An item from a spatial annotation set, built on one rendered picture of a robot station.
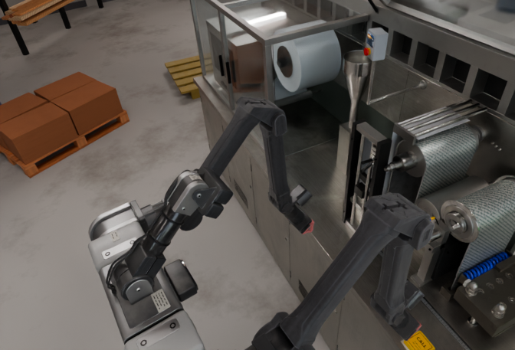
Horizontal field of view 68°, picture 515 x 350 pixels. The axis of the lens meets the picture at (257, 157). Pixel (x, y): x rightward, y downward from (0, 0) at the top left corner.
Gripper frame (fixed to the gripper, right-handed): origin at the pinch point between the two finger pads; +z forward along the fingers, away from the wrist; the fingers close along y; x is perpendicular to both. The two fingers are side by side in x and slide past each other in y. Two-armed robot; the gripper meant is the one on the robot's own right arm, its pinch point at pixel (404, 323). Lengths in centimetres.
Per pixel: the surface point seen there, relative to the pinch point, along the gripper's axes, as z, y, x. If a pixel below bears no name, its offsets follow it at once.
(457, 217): -6.7, 8.4, -36.3
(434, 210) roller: 1.9, 18.2, -36.0
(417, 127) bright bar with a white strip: -17, 35, -52
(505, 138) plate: 3, 18, -73
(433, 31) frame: -17, 60, -91
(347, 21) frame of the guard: -16, 101, -82
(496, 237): 12.0, 0.4, -43.0
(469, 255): 8.7, 1.9, -31.8
